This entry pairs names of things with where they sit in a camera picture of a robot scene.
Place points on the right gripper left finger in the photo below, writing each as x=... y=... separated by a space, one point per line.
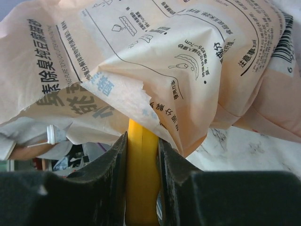
x=91 y=196

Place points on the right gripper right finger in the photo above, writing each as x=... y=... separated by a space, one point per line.
x=193 y=197

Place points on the yellow litter scoop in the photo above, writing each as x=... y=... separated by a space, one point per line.
x=142 y=176

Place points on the pink cat litter bag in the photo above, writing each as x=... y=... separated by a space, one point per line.
x=177 y=67

